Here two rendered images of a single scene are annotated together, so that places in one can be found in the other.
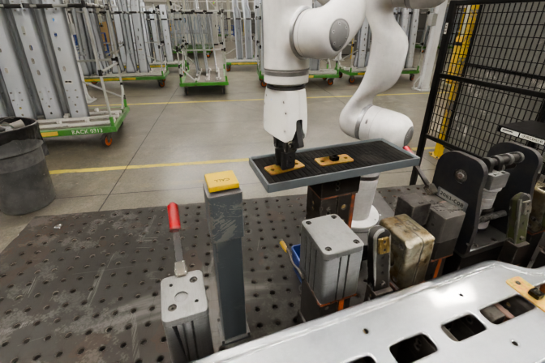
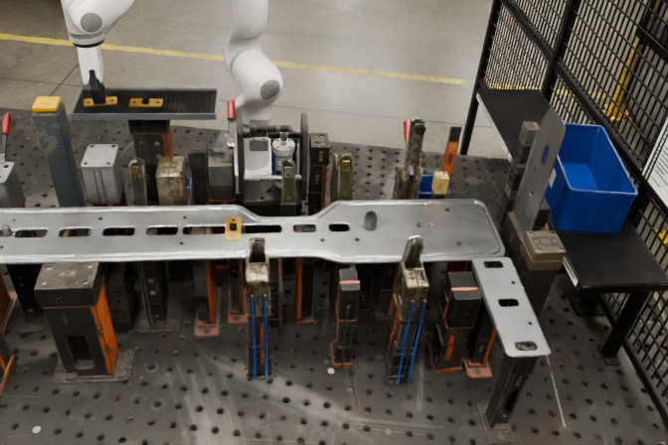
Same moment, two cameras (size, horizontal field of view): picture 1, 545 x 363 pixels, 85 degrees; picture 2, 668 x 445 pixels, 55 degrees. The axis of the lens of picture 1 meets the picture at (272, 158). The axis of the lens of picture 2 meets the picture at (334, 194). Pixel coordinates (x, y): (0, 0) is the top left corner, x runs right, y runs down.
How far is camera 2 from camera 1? 1.32 m
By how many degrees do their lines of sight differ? 17
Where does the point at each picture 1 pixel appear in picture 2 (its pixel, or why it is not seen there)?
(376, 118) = (242, 65)
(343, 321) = (92, 212)
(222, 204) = (43, 122)
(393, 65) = (246, 16)
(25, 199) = not seen: outside the picture
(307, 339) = (63, 215)
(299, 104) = (89, 59)
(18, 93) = not seen: outside the picture
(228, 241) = (54, 151)
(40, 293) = not seen: outside the picture
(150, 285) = (28, 186)
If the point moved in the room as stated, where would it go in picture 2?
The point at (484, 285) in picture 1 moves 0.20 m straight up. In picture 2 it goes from (209, 217) to (203, 151)
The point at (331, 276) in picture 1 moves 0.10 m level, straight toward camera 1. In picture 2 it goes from (89, 183) to (59, 204)
